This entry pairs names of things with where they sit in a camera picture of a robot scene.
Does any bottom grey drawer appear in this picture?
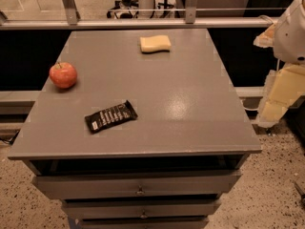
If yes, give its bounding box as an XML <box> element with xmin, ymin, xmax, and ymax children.
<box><xmin>79</xmin><ymin>217</ymin><xmax>209</xmax><ymax>229</ymax></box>

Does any office chair base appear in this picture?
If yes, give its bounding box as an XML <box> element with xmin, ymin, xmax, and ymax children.
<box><xmin>106</xmin><ymin>0</ymin><xmax>141</xmax><ymax>19</ymax></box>

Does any middle grey drawer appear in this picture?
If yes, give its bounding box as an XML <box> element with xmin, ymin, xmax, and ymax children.
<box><xmin>63</xmin><ymin>198</ymin><xmax>220</xmax><ymax>219</ymax></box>

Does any top grey drawer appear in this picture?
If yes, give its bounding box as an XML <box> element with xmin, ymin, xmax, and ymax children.
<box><xmin>32</xmin><ymin>170</ymin><xmax>241</xmax><ymax>199</ymax></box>

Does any white and yellow gripper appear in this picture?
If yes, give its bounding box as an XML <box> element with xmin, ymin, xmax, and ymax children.
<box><xmin>256</xmin><ymin>63</ymin><xmax>305</xmax><ymax>128</ymax></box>

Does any grey drawer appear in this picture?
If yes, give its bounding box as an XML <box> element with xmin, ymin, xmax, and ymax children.
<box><xmin>79</xmin><ymin>217</ymin><xmax>209</xmax><ymax>229</ymax></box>
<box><xmin>63</xmin><ymin>198</ymin><xmax>220</xmax><ymax>219</ymax></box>
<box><xmin>32</xmin><ymin>170</ymin><xmax>241</xmax><ymax>199</ymax></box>

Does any grey drawer cabinet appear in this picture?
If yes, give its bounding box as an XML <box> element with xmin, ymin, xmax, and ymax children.
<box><xmin>7</xmin><ymin>28</ymin><xmax>263</xmax><ymax>229</ymax></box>

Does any yellow sponge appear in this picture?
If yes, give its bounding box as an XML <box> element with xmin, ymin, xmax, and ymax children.
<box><xmin>140</xmin><ymin>35</ymin><xmax>172</xmax><ymax>53</ymax></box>

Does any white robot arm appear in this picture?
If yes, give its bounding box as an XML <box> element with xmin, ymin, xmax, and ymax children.
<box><xmin>254</xmin><ymin>0</ymin><xmax>305</xmax><ymax>128</ymax></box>

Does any black snack bar wrapper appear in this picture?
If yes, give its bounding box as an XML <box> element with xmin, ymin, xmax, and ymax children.
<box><xmin>85</xmin><ymin>100</ymin><xmax>138</xmax><ymax>134</ymax></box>

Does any metal railing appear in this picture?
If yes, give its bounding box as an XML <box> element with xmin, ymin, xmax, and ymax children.
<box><xmin>0</xmin><ymin>0</ymin><xmax>289</xmax><ymax>31</ymax></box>

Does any red apple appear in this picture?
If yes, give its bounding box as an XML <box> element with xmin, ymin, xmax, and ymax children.
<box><xmin>49</xmin><ymin>62</ymin><xmax>77</xmax><ymax>89</ymax></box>

